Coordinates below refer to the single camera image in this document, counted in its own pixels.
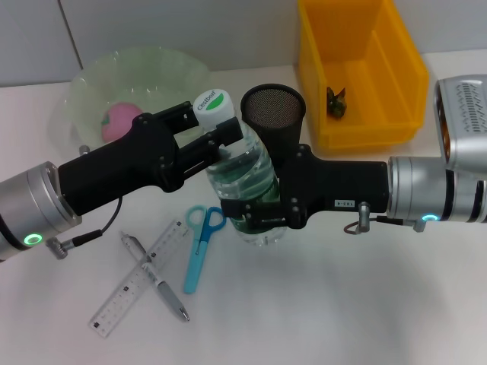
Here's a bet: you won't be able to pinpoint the pink toy peach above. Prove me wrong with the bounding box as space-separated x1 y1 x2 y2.
100 101 145 144

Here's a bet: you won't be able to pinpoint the grey clear ballpoint pen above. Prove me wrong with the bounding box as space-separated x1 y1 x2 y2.
119 230 190 323

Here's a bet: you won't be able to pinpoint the clear green-label water bottle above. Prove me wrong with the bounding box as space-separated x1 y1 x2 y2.
192 87 290 248

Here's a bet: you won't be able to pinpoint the black mesh pen cup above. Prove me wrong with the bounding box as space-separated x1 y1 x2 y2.
239 84 307 168

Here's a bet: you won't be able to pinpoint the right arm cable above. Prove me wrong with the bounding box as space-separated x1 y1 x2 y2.
343 214 425 236

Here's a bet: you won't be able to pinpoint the clear plastic ruler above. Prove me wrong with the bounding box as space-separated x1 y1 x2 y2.
88 218 191 339

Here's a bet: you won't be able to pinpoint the blue scissors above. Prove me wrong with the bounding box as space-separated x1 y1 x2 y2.
183 205 228 294

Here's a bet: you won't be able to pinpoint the yellow plastic bin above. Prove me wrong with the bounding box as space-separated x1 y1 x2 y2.
297 0 431 149

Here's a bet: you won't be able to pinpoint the silver right gripper connector post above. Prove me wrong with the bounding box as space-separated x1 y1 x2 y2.
357 201 372 235

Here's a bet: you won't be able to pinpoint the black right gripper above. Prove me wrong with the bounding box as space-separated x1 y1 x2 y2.
220 144 391 231

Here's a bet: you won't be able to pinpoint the green plastic wrapper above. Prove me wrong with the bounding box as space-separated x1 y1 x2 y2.
326 85 348 119

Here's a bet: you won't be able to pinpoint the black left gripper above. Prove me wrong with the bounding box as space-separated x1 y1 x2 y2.
56 100 244 216

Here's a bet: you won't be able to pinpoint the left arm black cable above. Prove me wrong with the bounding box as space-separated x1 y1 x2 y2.
45 195 123 260

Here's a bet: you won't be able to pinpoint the translucent green fruit bowl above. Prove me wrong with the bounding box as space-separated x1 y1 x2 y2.
49 45 212 153

